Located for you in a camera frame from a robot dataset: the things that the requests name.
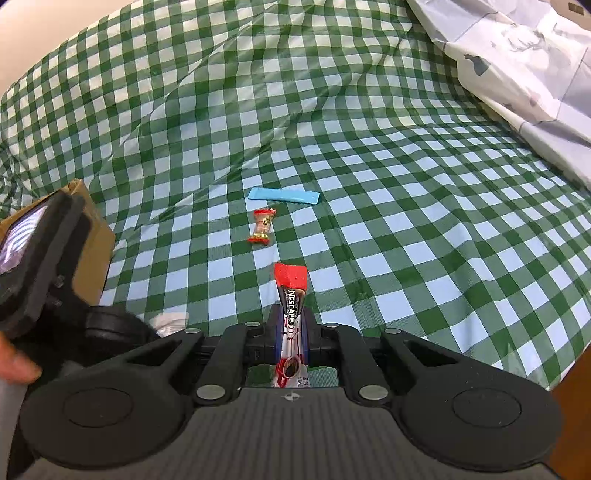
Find red and white coffee stick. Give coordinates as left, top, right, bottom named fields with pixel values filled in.
left=272, top=262, right=311, bottom=389

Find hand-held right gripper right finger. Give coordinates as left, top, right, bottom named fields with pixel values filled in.
left=302, top=308, right=502, bottom=407

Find white printed bed sheet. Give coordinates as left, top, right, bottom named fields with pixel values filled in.
left=406, top=0, right=591, bottom=195

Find cardboard box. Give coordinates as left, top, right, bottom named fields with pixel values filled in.
left=0, top=180, right=116, bottom=308

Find small red gold candy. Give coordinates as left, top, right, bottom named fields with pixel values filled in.
left=248, top=208, right=278, bottom=245

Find light blue stick packet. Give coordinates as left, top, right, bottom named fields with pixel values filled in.
left=248, top=186, right=321, bottom=205

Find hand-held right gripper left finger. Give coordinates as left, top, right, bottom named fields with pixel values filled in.
left=88, top=302, right=283, bottom=407

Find person's left hand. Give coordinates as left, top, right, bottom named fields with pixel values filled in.
left=0, top=330, right=43, bottom=385

